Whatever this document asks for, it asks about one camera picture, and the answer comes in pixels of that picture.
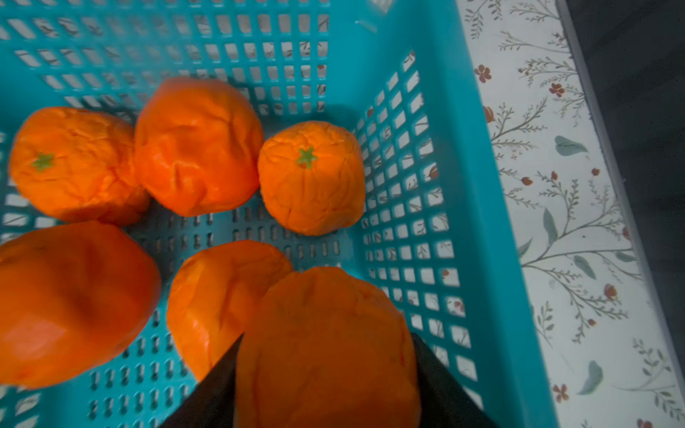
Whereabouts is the teal plastic basket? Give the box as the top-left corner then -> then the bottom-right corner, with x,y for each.
1,1 -> 558,427

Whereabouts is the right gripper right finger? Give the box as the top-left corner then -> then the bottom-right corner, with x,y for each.
411,333 -> 497,428

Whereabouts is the orange fruit taken out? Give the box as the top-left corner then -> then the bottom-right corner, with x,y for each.
134,77 -> 264,217

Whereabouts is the orange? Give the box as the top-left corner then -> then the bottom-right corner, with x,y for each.
1,221 -> 162,389
235,267 -> 422,427
166,240 -> 294,382
258,121 -> 366,236
9,107 -> 150,226

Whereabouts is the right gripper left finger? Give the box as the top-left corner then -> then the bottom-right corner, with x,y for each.
161,335 -> 244,428

